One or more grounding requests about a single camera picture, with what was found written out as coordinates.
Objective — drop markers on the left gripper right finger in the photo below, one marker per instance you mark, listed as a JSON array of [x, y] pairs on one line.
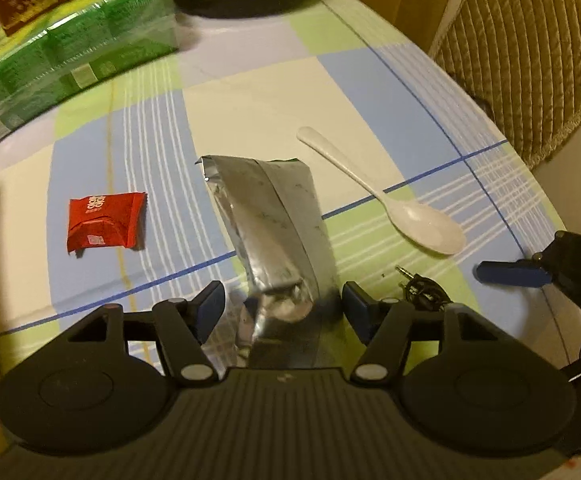
[[383, 328]]

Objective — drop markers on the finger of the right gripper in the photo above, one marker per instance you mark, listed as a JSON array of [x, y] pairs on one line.
[[521, 273]]

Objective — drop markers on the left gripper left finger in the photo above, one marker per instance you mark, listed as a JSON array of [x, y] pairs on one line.
[[183, 327]]

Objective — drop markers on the silver foil pouch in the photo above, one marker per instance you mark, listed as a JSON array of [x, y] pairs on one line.
[[291, 317]]

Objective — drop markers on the white plastic spoon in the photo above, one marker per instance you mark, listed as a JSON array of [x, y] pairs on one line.
[[425, 226]]

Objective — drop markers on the red snack packet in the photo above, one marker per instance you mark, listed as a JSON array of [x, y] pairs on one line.
[[104, 221]]

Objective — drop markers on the checked tablecloth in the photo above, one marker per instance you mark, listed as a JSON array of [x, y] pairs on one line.
[[245, 88]]

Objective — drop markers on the green tissue multipack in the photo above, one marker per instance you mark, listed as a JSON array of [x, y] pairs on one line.
[[73, 47]]

